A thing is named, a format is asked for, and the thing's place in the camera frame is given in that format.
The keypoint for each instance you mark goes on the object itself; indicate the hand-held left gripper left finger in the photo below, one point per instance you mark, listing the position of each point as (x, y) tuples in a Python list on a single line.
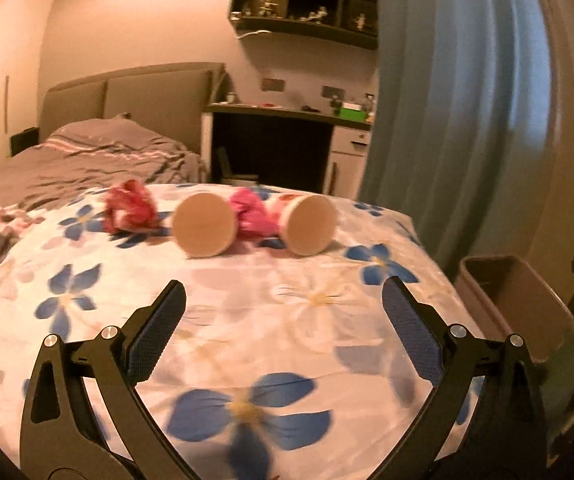
[(154, 330)]

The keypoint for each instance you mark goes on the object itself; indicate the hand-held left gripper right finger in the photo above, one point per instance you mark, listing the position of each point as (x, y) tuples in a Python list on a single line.
[(414, 330)]

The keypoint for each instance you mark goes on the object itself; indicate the brown plastic trash bin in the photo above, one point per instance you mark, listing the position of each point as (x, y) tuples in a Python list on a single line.
[(517, 305)]

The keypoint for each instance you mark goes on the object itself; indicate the red cloth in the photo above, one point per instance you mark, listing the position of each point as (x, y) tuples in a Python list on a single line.
[(129, 207)]

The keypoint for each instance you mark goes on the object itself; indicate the printed paper cup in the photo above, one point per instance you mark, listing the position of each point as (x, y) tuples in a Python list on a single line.
[(309, 225)]

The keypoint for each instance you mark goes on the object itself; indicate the pink cloth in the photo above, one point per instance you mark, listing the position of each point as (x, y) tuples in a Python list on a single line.
[(252, 215)]

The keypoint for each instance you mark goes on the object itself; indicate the blue floral blanket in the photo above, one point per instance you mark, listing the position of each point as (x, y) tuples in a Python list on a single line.
[(247, 310)]

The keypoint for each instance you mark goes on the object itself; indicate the grey striped duvet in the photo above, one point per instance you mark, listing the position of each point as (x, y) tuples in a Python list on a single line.
[(92, 160)]

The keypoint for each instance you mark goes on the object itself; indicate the white drawer cabinet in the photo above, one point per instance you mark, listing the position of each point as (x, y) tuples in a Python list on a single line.
[(347, 160)]

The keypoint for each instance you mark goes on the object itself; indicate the blue curtain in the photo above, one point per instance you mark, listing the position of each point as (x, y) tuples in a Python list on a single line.
[(442, 110)]

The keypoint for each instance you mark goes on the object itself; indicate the green box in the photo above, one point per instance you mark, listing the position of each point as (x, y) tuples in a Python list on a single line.
[(353, 114)]

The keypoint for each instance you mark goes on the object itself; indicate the black nightstand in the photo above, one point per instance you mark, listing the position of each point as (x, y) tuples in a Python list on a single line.
[(25, 142)]

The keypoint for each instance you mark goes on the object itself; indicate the grey padded headboard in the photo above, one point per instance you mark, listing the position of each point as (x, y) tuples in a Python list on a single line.
[(157, 95)]

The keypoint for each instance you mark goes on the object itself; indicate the dark toy figure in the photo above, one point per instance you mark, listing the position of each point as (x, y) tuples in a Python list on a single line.
[(336, 106)]

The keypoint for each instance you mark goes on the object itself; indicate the small pale container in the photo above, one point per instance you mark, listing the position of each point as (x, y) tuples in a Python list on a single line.
[(230, 99)]

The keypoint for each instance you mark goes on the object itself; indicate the dark top desk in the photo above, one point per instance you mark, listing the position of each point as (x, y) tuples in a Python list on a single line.
[(277, 110)]

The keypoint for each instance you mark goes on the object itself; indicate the grey wall socket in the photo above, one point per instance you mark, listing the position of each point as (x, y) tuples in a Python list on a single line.
[(273, 85), (333, 92)]

